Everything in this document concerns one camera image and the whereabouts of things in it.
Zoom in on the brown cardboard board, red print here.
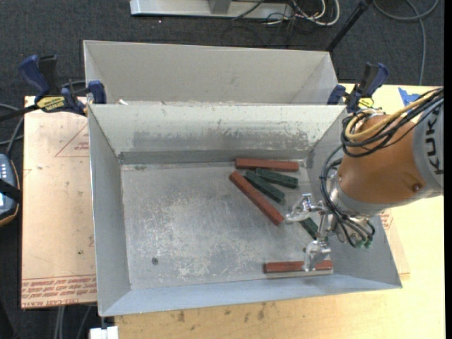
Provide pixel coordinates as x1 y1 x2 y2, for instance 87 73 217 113
20 95 412 310

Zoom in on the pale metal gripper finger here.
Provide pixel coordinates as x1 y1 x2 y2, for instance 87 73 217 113
285 194 326 225
304 239 333 273

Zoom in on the grey metal bin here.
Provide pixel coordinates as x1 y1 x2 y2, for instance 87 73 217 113
83 40 403 318

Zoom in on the red-brown flat block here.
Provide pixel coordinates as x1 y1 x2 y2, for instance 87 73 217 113
235 157 300 172
263 259 334 275
228 170 285 227

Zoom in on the dark green flat block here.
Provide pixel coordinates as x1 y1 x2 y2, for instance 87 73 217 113
299 217 321 240
244 169 286 204
255 167 299 190

